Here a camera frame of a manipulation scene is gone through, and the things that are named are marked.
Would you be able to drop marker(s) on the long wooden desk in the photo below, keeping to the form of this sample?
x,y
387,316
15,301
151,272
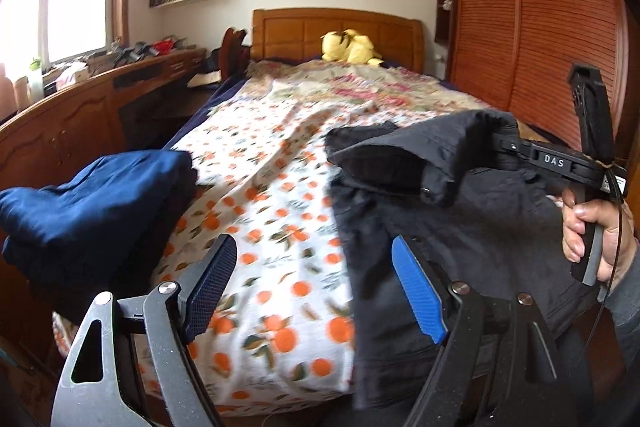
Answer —
x,y
123,109

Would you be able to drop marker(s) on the yellow plush toy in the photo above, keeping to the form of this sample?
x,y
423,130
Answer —
x,y
349,46

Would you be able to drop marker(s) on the person's right hand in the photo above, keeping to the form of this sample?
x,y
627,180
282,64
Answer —
x,y
618,242

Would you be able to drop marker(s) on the wooden chair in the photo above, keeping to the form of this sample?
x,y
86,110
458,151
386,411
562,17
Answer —
x,y
234,55

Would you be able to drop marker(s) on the wooden louvered wardrobe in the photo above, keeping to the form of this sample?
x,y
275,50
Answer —
x,y
516,55

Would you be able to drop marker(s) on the grey sleeve right forearm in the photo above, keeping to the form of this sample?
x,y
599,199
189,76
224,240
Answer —
x,y
623,304

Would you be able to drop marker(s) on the folded blue garment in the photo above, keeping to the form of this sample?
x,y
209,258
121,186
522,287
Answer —
x,y
106,228

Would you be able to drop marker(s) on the black jacket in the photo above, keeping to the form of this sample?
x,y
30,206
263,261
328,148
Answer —
x,y
483,216

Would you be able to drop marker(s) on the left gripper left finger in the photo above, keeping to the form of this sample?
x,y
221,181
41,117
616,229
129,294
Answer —
x,y
100,384

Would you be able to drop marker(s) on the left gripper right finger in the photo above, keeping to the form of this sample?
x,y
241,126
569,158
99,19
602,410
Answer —
x,y
497,363

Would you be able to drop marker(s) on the floral quilt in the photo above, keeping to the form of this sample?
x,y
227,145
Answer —
x,y
320,81

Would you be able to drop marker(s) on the wooden headboard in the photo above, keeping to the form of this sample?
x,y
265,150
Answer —
x,y
294,34

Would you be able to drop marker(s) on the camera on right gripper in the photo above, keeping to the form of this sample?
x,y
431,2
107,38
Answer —
x,y
593,111

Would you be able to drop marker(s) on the orange print bed sheet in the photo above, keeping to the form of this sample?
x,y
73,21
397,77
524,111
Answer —
x,y
282,337

